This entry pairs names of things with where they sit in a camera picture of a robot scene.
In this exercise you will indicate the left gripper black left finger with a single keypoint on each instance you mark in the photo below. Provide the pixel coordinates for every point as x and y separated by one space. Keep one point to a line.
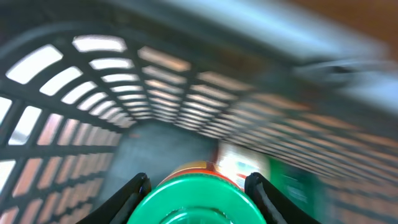
120 206

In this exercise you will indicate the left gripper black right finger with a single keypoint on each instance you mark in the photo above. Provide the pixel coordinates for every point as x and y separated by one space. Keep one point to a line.
274 206

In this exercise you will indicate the green 3M wipes pouch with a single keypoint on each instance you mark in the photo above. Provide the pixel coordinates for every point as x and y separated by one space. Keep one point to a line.
298 185

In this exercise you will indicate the sriracha bottle with green cap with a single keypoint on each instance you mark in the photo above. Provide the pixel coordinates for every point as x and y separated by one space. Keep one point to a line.
197 193

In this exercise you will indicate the grey plastic shopping basket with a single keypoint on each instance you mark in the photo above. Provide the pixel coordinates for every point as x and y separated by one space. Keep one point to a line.
95 92

